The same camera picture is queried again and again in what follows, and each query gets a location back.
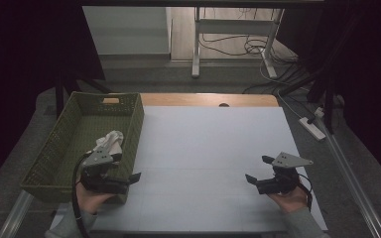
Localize white cloth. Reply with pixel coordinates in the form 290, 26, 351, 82
94, 130, 126, 157

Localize person's right hand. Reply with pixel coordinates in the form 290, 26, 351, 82
267, 184, 310, 215

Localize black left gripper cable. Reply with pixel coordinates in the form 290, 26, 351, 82
70, 151, 94, 238

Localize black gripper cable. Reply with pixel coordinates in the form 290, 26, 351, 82
297, 173, 314, 212
70, 151, 94, 238

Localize person's left hand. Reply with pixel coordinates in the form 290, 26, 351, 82
74, 179, 117, 216

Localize aluminium rail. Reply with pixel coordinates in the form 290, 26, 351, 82
0, 189, 35, 238
317, 118, 381, 238

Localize black floor cables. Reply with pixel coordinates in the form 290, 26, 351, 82
199, 32, 301, 95

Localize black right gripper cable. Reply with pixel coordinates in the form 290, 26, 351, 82
297, 173, 314, 212

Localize black stand legs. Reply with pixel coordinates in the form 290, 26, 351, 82
54, 70, 114, 119
277, 63, 345, 136

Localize white floor cable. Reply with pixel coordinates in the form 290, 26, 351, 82
258, 59, 312, 121

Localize green woven plastic basket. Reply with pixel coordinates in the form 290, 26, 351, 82
19, 91, 146, 204

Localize white power strip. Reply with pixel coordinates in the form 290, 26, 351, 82
298, 116, 327, 143

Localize white metal stand frame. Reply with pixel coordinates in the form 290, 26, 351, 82
190, 7, 286, 80

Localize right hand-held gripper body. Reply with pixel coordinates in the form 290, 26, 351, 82
256, 151, 315, 195

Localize dark curtain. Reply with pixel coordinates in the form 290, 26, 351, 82
277, 0, 381, 194
0, 0, 107, 196

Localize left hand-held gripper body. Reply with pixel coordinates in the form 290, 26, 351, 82
78, 147, 131, 195

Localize white table mat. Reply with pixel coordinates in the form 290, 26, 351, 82
50, 105, 329, 233

